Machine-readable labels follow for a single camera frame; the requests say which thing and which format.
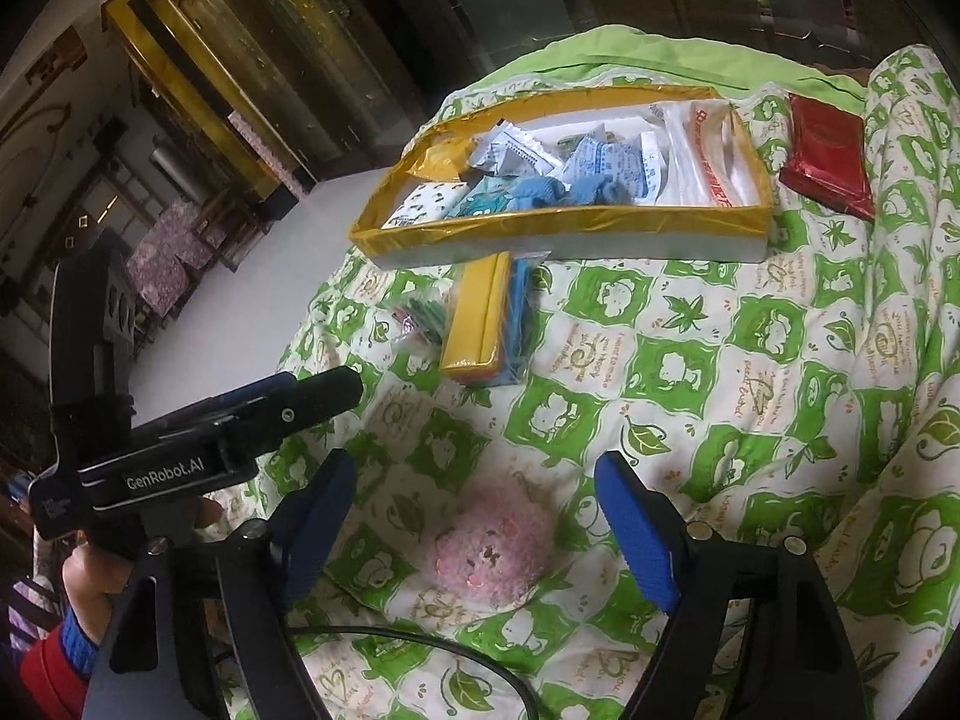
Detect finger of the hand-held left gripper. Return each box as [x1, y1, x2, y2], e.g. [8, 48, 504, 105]
[225, 366, 366, 460]
[161, 371, 297, 425]

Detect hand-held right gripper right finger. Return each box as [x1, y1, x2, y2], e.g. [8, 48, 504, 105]
[592, 451, 867, 720]

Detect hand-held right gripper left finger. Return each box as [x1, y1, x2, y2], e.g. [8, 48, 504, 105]
[79, 448, 359, 720]

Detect pink plush toy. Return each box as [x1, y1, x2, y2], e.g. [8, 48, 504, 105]
[429, 493, 557, 602]

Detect blue cloth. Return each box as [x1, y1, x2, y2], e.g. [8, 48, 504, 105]
[504, 174, 571, 209]

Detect gold foil box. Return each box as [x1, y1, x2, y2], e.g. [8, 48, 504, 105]
[351, 84, 773, 269]

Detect white silver sachet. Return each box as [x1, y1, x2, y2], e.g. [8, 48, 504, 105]
[465, 116, 556, 181]

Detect small white blue sachet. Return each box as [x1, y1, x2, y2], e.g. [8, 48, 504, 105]
[637, 127, 670, 203]

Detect person's left forearm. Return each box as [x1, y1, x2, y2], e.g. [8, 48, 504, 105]
[15, 600, 102, 720]

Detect person's left hand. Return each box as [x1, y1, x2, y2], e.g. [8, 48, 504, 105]
[61, 540, 143, 647]

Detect floral cushioned chair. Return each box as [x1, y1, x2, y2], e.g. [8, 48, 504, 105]
[225, 109, 301, 200]
[127, 199, 226, 316]

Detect red green sticks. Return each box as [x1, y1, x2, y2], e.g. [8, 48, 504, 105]
[390, 296, 451, 346]

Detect green printed blanket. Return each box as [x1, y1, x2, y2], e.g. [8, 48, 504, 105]
[217, 22, 960, 720]

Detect yellow bar pack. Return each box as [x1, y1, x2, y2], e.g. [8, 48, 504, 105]
[439, 251, 515, 383]

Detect white green-dotted packet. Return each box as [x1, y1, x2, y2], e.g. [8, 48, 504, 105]
[386, 181, 470, 230]

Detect gold display cabinet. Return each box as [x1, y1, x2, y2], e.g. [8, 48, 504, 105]
[101, 0, 428, 203]

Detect large blue-printed white sachet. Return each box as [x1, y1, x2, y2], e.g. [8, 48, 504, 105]
[559, 133, 650, 203]

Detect clear plastic bag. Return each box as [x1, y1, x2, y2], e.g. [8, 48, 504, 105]
[660, 96, 755, 207]

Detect red foil packet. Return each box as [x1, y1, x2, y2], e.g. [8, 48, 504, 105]
[778, 94, 877, 222]

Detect black cable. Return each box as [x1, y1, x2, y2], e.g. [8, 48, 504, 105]
[285, 622, 541, 720]

